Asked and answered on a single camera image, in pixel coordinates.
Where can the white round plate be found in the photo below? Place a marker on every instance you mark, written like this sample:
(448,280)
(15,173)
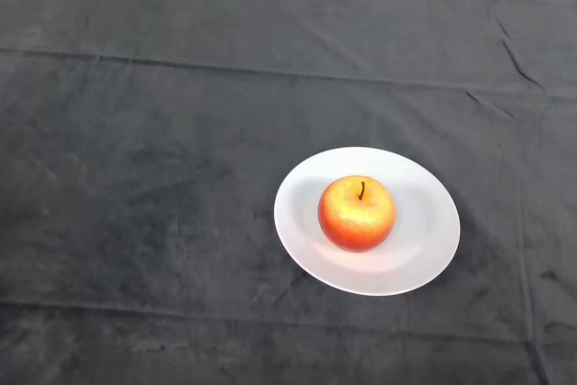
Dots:
(424,231)

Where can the black cloth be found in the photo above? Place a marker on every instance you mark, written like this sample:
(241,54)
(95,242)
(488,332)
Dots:
(180,132)

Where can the red yellow apple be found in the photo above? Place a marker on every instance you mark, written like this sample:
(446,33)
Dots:
(356,218)

